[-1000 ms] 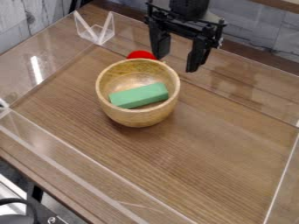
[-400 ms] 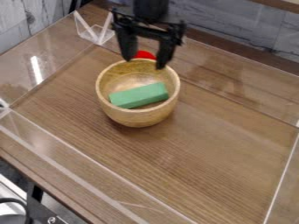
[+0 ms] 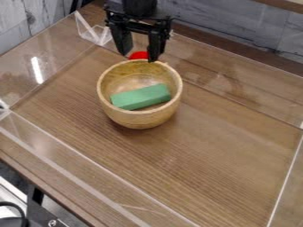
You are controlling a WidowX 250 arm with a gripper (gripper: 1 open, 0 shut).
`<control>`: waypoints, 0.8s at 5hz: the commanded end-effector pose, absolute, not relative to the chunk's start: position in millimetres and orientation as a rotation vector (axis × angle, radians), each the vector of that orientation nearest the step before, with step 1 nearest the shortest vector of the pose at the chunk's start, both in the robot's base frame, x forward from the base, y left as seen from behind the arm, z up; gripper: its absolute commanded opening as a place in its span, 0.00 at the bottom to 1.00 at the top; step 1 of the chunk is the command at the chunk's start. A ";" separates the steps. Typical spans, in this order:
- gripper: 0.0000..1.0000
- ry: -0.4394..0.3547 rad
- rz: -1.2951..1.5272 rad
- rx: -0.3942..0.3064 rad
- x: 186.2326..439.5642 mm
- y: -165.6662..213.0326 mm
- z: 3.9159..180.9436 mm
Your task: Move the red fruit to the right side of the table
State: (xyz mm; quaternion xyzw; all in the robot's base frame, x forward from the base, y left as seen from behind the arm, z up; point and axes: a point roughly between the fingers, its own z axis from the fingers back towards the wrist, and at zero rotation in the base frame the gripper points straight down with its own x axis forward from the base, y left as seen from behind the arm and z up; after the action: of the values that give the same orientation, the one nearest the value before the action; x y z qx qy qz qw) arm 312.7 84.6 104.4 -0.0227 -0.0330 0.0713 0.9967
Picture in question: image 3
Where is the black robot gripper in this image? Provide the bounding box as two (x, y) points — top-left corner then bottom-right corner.
(104, 0), (172, 62)

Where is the red fruit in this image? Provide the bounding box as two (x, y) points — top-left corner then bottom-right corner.
(129, 51), (148, 59)

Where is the wooden bowl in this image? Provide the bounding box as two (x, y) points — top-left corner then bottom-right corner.
(97, 59), (183, 129)

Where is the green rectangular block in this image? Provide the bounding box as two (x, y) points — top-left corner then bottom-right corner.
(109, 83), (172, 111)

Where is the clear acrylic corner bracket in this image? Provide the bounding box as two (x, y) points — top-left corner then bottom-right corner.
(73, 11), (112, 46)

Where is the black metal table frame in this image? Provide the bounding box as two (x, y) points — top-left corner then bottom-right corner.
(25, 184), (76, 227)

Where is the black cable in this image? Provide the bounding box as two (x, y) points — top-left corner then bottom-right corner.
(0, 201), (28, 227)

